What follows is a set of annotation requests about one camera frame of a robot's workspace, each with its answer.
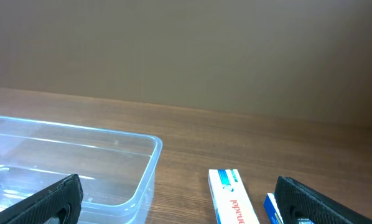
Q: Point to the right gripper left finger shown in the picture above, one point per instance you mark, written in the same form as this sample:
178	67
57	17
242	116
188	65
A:
57	203

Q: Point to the clear plastic container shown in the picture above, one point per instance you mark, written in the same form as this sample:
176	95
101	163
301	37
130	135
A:
116	168

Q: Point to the white Panadol box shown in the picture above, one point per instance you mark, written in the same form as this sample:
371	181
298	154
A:
230	198

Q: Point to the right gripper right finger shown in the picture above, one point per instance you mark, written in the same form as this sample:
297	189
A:
298	203

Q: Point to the blue yellow VapoDrops box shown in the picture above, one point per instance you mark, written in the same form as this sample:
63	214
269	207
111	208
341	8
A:
272	210

